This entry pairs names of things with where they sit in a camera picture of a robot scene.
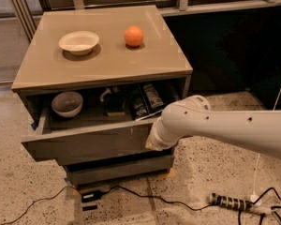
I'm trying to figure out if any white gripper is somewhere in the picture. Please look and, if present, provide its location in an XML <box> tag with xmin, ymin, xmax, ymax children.
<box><xmin>145</xmin><ymin>115</ymin><xmax>190</xmax><ymax>151</ymax></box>

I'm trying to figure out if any grey top drawer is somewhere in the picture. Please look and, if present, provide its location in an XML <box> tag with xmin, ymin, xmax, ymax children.
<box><xmin>22</xmin><ymin>81</ymin><xmax>182</xmax><ymax>161</ymax></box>

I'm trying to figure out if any grey drawer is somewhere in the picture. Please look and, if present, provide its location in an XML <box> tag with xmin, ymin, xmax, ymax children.
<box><xmin>57</xmin><ymin>148</ymin><xmax>174</xmax><ymax>165</ymax></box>
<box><xmin>22</xmin><ymin>81</ymin><xmax>182</xmax><ymax>161</ymax></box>
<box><xmin>67</xmin><ymin>155</ymin><xmax>174</xmax><ymax>186</ymax></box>

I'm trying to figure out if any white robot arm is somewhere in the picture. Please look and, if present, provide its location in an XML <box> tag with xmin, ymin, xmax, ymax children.
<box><xmin>146</xmin><ymin>96</ymin><xmax>281</xmax><ymax>159</ymax></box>

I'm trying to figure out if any grey middle drawer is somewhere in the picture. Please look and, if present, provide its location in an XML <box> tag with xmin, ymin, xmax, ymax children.
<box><xmin>57</xmin><ymin>148</ymin><xmax>174</xmax><ymax>165</ymax></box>

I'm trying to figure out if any white curved object in drawer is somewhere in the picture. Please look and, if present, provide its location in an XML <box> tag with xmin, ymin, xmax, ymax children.
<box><xmin>100</xmin><ymin>88</ymin><xmax>111</xmax><ymax>102</ymax></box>

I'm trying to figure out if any grey bottom drawer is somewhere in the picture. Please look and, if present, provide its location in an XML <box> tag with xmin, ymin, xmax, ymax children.
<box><xmin>67</xmin><ymin>155</ymin><xmax>174</xmax><ymax>186</ymax></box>

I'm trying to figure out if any grey drawer cabinet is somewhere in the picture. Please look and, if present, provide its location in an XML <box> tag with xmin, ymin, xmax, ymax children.
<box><xmin>12</xmin><ymin>6</ymin><xmax>193</xmax><ymax>172</ymax></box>

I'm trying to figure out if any white bowl in drawer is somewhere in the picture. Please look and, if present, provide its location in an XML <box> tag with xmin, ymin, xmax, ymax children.
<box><xmin>52</xmin><ymin>91</ymin><xmax>83</xmax><ymax>118</ymax></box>

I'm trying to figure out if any blue white snack bag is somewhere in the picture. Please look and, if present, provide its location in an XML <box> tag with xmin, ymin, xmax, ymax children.
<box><xmin>130</xmin><ymin>83</ymin><xmax>165</xmax><ymax>121</ymax></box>

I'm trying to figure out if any green yellow sponge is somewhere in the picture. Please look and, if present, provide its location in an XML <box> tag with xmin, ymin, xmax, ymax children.
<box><xmin>106</xmin><ymin>94</ymin><xmax>126</xmax><ymax>116</ymax></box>

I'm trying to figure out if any black power adapter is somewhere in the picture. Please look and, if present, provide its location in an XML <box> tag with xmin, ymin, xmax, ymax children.
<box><xmin>81</xmin><ymin>190</ymin><xmax>103</xmax><ymax>203</ymax></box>

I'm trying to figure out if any black power strip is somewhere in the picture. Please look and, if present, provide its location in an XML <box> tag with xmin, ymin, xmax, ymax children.
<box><xmin>209</xmin><ymin>193</ymin><xmax>253</xmax><ymax>211</ymax></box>

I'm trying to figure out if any orange ball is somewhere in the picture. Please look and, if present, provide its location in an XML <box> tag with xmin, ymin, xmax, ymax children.
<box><xmin>124</xmin><ymin>25</ymin><xmax>144</xmax><ymax>47</ymax></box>

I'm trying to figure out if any white bowl on cabinet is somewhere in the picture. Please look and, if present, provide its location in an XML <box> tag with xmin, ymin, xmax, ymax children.
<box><xmin>58</xmin><ymin>31</ymin><xmax>99</xmax><ymax>55</ymax></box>

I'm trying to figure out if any black floor cable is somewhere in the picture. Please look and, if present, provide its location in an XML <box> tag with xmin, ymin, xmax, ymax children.
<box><xmin>0</xmin><ymin>185</ymin><xmax>214</xmax><ymax>225</ymax></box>

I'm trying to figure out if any white power cable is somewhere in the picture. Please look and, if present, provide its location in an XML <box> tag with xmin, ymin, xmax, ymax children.
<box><xmin>251</xmin><ymin>59</ymin><xmax>281</xmax><ymax>204</ymax></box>

